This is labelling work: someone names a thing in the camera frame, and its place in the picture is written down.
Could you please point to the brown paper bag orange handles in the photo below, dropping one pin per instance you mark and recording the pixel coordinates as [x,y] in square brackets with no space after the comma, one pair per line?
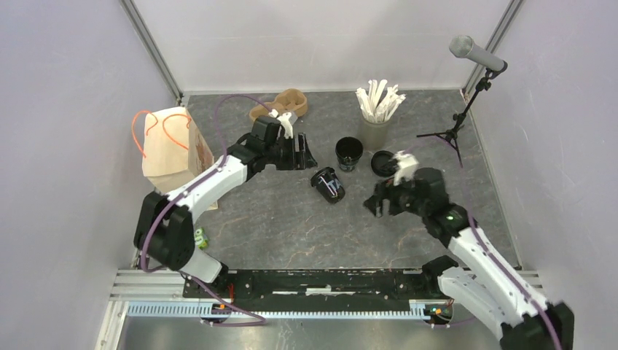
[173,149]

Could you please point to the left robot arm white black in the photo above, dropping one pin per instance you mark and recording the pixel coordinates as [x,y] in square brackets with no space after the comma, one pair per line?
[167,223]

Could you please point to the white wrapped straws bundle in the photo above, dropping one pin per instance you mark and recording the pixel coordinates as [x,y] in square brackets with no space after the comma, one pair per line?
[379,102]

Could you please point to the black microphone tripod stand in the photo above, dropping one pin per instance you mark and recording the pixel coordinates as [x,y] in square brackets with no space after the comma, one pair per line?
[450,136]

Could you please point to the small green toy box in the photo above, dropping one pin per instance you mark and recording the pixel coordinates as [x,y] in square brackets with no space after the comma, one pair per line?
[201,239]

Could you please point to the black plastic cup lid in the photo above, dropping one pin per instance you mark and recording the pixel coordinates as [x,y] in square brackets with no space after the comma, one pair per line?
[325,178]

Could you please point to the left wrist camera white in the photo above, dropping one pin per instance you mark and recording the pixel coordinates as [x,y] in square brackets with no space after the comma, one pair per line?
[286,119]

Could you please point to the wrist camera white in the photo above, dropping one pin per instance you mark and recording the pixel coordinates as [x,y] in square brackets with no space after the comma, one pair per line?
[406,166]
[286,119]

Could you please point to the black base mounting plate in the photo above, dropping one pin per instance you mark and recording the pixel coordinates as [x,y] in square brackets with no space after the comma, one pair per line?
[381,289]

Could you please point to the cardboard two-cup carrier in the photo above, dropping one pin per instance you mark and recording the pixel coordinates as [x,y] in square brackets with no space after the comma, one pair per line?
[290,100]

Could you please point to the grey microphone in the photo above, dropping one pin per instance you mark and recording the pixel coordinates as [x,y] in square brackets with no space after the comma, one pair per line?
[465,47]

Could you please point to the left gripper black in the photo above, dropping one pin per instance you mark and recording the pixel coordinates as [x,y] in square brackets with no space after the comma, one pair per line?
[298,160]

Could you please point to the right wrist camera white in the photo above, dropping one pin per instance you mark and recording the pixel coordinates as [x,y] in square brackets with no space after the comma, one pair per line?
[406,166]

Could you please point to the white toothed cable rail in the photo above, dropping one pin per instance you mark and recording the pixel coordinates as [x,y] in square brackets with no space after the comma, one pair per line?
[216,311]

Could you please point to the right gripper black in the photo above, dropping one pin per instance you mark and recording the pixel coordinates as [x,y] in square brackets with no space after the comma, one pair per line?
[388,191]

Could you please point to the black coffee cup white lettering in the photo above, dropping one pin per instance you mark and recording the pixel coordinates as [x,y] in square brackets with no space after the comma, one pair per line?
[348,151]

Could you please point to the grey straw holder cup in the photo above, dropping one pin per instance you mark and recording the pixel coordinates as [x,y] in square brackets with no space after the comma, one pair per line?
[373,135]

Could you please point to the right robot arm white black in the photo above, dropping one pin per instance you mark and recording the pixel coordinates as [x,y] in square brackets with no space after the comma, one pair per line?
[518,314]

